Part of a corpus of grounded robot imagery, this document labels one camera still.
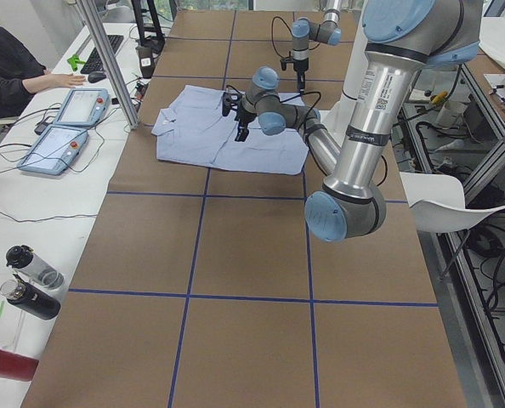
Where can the upper teach pendant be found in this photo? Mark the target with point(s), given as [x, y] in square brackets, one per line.
[83, 108]

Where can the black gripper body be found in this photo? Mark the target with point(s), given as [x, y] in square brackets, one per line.
[301, 65]
[245, 116]

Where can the teach pendant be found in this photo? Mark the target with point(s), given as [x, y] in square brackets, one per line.
[54, 151]
[83, 108]

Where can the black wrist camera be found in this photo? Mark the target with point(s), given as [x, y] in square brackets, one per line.
[230, 102]
[285, 62]

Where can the red bottle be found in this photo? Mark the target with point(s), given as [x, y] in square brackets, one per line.
[16, 366]

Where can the black box white label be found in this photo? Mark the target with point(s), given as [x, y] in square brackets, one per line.
[146, 61]

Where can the person's hand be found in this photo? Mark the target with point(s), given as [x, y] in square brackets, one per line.
[64, 80]

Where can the lower teach pendant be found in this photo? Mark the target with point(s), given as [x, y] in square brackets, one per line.
[54, 151]

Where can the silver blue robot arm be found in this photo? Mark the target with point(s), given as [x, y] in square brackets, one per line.
[305, 31]
[403, 37]

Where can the person in black top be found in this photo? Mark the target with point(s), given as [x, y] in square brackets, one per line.
[16, 65]

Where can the clear bottle black lid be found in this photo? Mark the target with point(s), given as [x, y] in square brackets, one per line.
[23, 259]

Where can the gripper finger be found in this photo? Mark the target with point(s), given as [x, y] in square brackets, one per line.
[238, 123]
[242, 133]
[300, 81]

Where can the blue striped button shirt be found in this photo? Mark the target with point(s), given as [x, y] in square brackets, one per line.
[192, 130]

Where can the white plastic chair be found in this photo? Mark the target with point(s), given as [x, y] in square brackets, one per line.
[437, 203]

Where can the aluminium frame post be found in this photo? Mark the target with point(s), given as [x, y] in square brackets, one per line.
[96, 29]

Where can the black computer mouse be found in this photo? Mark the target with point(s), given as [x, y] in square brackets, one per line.
[96, 76]

